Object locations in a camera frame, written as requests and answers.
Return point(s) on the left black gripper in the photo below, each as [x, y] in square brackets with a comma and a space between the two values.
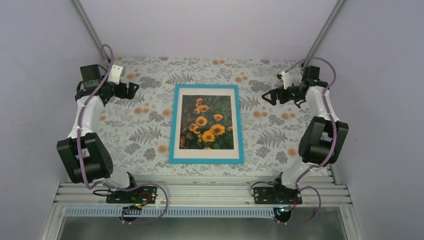
[131, 93]

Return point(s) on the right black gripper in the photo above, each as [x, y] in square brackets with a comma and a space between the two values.
[280, 91]

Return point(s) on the white paper mat border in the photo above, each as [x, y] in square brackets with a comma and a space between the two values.
[235, 152]

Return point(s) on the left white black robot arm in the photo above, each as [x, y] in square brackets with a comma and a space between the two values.
[83, 154]

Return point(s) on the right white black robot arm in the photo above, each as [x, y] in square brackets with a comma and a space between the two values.
[323, 138]

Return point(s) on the floral patterned table mat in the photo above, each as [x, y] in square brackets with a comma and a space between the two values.
[137, 132]

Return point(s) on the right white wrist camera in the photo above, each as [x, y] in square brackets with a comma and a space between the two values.
[286, 78]

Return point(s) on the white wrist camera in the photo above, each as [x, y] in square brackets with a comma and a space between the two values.
[116, 71]
[286, 78]

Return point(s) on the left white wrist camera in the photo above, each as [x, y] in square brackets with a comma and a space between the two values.
[116, 71]

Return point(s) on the left aluminium corner post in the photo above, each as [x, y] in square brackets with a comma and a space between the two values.
[81, 13]

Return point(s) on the aluminium corner post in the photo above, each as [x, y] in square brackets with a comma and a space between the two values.
[326, 27]
[81, 13]

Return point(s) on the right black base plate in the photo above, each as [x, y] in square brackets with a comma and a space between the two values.
[267, 195]

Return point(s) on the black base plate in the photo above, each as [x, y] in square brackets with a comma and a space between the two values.
[140, 196]
[267, 195]

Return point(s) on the right aluminium corner post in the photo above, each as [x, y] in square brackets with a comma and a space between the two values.
[326, 27]

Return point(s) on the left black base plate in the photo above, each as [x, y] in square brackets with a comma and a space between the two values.
[140, 196]

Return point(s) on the slotted grey cable duct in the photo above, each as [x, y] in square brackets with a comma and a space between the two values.
[172, 212]

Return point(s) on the aluminium rail base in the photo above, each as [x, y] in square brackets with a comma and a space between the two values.
[327, 212]

